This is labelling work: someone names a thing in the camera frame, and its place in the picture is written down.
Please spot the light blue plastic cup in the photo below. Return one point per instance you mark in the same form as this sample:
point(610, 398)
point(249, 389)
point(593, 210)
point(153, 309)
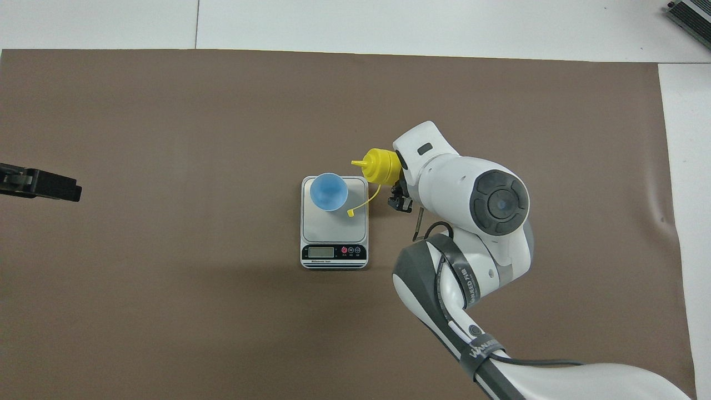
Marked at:
point(329, 191)

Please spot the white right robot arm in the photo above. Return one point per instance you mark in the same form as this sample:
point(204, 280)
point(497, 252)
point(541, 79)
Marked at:
point(455, 189)

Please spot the brown paper table mat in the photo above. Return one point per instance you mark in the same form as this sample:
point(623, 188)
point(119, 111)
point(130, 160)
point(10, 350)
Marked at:
point(166, 311)

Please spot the silver digital kitchen scale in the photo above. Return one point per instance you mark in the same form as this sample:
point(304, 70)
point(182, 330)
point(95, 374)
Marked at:
point(333, 233)

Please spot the grey finned metal device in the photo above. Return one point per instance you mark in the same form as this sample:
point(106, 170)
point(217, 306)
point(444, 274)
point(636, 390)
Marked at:
point(694, 16)

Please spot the yellow squeeze bottle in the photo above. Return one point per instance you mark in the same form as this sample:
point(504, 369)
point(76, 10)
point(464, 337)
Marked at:
point(380, 165)

